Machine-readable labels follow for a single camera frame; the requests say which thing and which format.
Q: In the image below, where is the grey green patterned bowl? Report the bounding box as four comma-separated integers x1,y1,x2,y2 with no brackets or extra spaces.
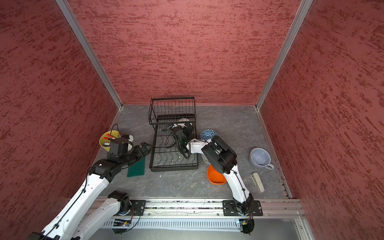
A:
202,153,211,166

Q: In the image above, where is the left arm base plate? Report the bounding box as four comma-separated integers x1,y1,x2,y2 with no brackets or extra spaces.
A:
117,200,147,216

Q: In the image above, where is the yellow utensil cup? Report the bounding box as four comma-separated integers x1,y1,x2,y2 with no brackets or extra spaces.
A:
99,130,121,152

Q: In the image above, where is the green sponge cloth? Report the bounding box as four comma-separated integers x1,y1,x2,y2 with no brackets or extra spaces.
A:
127,158,146,178

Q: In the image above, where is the aluminium front rail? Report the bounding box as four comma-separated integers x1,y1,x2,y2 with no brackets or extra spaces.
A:
89,197,305,218

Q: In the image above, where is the blue patterned bowl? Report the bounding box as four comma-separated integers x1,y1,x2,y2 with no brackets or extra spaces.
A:
200,129,217,141

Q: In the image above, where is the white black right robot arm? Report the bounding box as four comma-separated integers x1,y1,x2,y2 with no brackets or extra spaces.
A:
161,123,254,216

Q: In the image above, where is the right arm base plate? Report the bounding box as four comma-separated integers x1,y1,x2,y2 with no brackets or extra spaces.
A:
222,200,263,217

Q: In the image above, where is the light blue mug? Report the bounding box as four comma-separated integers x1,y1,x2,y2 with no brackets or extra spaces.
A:
250,148,275,170

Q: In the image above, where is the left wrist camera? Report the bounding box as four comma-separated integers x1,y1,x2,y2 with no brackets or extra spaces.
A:
122,135,134,152

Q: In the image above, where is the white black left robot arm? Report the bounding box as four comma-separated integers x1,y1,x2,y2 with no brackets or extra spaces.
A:
28,135,152,240

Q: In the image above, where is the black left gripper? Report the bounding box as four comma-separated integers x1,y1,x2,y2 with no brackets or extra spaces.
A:
119,142,153,167

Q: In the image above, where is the orange plastic bowl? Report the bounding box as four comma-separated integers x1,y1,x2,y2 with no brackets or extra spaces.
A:
207,166,227,185

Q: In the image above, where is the black wire dish rack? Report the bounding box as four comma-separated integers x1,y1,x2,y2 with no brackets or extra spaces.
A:
149,97,199,172

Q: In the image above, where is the red handled tool in cup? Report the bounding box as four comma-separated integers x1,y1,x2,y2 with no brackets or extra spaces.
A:
103,134,116,141

